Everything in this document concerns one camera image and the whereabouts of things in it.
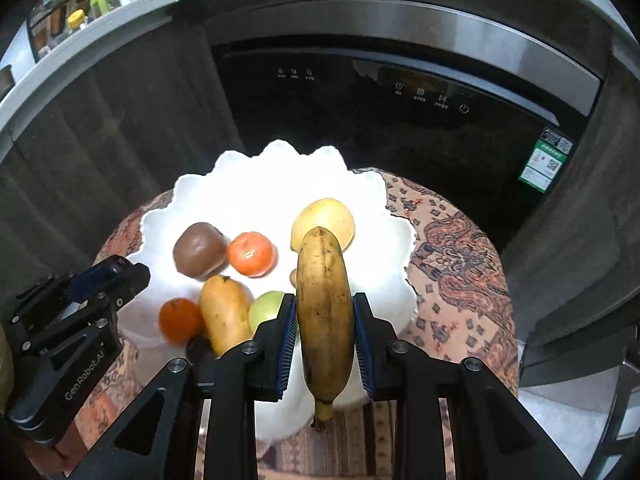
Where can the green lid jar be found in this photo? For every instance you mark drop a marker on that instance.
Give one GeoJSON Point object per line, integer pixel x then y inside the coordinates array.
{"type": "Point", "coordinates": [104, 1]}

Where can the brown kiwi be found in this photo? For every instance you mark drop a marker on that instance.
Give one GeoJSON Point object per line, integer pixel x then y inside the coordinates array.
{"type": "Point", "coordinates": [199, 249]}

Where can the spotted yellow mango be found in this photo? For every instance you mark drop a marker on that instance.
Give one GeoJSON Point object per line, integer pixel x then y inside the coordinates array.
{"type": "Point", "coordinates": [225, 312]}

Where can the black dishwasher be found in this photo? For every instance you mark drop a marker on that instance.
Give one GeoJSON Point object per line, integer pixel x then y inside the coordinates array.
{"type": "Point", "coordinates": [400, 135]}

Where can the round yellow fruit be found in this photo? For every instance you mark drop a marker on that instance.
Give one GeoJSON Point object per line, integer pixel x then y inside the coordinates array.
{"type": "Point", "coordinates": [325, 220]}

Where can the yellow banana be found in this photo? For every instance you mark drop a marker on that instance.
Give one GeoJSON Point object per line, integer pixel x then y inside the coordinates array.
{"type": "Point", "coordinates": [322, 310]}

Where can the dark wood cabinet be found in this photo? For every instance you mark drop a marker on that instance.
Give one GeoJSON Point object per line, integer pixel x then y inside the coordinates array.
{"type": "Point", "coordinates": [600, 210]}
{"type": "Point", "coordinates": [125, 135]}

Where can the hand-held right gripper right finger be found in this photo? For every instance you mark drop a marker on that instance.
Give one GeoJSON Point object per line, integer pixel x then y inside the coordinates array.
{"type": "Point", "coordinates": [361, 345]}

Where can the yellow lid jar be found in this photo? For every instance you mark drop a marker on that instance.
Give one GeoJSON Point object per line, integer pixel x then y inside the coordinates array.
{"type": "Point", "coordinates": [76, 21]}

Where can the white scalloped bowl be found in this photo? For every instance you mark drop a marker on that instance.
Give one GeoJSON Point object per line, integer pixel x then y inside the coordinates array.
{"type": "Point", "coordinates": [280, 185]}

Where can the orange tangerine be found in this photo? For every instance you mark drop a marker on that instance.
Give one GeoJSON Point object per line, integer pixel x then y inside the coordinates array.
{"type": "Point", "coordinates": [180, 319]}
{"type": "Point", "coordinates": [251, 254]}

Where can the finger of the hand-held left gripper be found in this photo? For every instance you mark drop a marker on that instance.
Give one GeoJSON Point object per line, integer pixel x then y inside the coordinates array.
{"type": "Point", "coordinates": [92, 280]}
{"type": "Point", "coordinates": [131, 275]}

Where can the green apple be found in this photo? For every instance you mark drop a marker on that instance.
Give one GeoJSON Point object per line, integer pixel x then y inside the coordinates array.
{"type": "Point", "coordinates": [265, 307]}

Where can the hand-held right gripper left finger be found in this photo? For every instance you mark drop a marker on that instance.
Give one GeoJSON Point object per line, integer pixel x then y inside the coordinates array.
{"type": "Point", "coordinates": [287, 340]}

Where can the patterned tablecloth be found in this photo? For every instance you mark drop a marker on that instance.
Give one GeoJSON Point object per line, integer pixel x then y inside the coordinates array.
{"type": "Point", "coordinates": [450, 260]}

